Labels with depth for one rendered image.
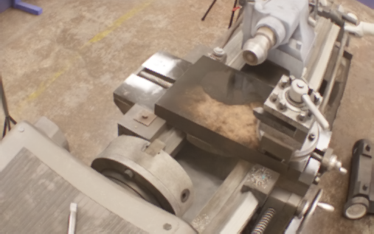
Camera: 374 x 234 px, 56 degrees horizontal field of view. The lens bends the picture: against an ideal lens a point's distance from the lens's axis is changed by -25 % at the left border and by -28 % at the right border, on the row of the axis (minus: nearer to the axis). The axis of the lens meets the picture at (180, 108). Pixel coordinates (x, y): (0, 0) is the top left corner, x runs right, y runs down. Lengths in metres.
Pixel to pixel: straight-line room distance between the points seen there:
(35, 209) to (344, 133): 2.57
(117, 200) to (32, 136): 0.24
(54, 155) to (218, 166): 0.91
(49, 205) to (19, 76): 2.54
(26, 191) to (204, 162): 0.99
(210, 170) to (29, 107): 1.65
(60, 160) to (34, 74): 2.42
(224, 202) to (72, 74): 1.97
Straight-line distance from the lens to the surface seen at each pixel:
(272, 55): 1.88
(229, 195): 1.40
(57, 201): 0.76
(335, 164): 1.50
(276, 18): 1.66
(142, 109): 1.57
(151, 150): 1.00
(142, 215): 0.74
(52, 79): 3.12
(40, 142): 0.86
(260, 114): 1.30
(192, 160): 1.63
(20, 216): 0.75
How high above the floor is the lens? 1.96
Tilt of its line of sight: 44 degrees down
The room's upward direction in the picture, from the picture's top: 6 degrees clockwise
